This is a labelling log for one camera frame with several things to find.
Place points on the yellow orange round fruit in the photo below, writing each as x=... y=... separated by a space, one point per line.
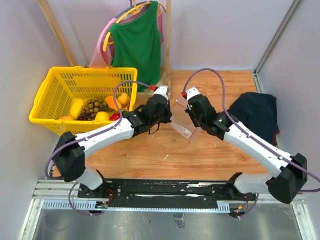
x=124 y=99

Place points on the yellow plastic basket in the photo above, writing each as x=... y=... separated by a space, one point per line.
x=63 y=86

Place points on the peach toy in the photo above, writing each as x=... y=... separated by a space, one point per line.
x=67 y=118

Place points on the wooden clothes rack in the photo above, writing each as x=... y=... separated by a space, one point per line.
x=165 y=76

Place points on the dark purple grape bunch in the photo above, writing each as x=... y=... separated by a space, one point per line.
x=87 y=116

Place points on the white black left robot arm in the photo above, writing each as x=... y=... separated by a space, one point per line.
x=72 y=151

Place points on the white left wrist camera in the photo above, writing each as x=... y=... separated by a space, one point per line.
x=162 y=90

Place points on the green tank top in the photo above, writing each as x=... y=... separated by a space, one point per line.
x=138 y=45

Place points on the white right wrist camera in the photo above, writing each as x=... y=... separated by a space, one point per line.
x=190 y=93

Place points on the pink shirt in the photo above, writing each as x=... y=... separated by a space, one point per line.
x=102 y=59

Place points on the aluminium frame post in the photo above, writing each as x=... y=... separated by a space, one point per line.
x=278 y=34

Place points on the watermelon slice toy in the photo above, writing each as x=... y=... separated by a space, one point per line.
x=126 y=109

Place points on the dark navy cloth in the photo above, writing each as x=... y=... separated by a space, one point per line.
x=259 y=113

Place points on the red apple toy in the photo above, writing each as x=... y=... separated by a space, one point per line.
x=115 y=117

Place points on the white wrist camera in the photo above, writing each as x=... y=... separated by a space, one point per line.
x=162 y=90
x=190 y=93

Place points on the yellow lemon toy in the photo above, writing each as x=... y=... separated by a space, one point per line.
x=102 y=116

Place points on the yellow clothes hanger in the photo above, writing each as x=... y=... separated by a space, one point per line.
x=134 y=11

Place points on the orange bell pepper toy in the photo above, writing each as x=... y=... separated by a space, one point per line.
x=113 y=103

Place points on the yellow mango toy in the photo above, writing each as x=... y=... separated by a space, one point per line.
x=76 y=108

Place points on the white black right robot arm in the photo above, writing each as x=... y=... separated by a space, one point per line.
x=286 y=173

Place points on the clear orange zip bag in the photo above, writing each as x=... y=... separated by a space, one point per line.
x=181 y=121

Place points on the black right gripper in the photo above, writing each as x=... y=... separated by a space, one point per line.
x=189 y=111

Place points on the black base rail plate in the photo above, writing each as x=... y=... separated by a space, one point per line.
x=165 y=194

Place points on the green grape bunch toy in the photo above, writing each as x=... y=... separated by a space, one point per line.
x=95 y=105

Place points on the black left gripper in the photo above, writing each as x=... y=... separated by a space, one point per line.
x=167 y=118

